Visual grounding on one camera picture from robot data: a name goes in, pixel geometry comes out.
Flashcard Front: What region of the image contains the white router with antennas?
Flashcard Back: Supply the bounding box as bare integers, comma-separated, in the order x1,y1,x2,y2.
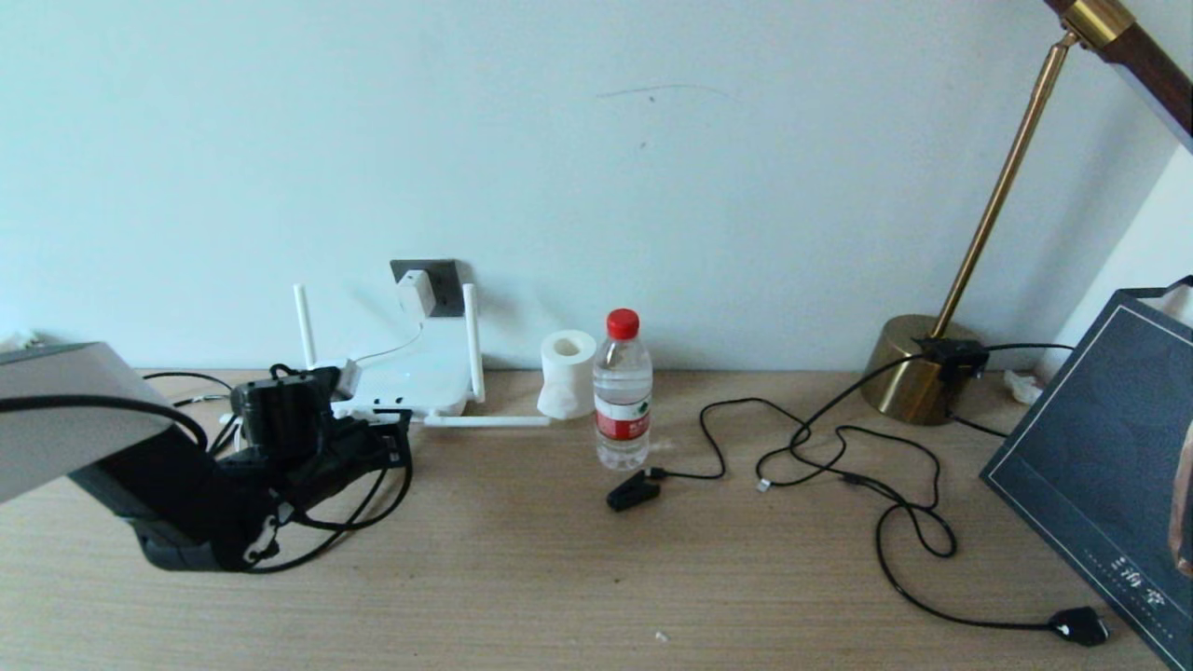
293,282,553,428

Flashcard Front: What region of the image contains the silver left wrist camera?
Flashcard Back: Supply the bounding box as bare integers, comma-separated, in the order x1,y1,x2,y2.
322,359,363,400

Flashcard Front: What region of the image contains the black clip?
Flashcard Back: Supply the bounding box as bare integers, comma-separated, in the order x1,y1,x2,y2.
607,469,666,513

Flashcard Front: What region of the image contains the white toilet paper roll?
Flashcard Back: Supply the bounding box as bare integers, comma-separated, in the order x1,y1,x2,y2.
537,330,598,421

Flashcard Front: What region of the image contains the red-capped water bottle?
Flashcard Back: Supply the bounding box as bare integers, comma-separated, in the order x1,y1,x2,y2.
594,309,653,471

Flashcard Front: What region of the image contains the brass desk lamp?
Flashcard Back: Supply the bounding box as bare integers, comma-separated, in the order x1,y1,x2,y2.
859,0,1193,427

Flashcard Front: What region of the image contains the black box on lamp base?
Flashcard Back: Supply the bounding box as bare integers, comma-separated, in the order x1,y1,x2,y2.
913,337,991,381

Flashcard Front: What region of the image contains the black lamp power cable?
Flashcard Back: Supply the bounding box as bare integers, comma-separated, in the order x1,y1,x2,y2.
757,343,1110,646

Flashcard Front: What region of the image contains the grey wall socket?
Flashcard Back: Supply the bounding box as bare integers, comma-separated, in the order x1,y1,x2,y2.
391,260,463,319

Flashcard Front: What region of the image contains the black ethernet cable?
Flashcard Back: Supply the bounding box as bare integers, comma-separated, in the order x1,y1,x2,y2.
142,372,392,574

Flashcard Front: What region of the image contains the dark blue paper bag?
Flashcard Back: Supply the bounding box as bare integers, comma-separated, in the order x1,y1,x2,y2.
979,277,1193,670

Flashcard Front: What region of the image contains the thin black clip cable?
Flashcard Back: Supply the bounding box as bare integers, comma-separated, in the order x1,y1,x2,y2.
652,398,958,560

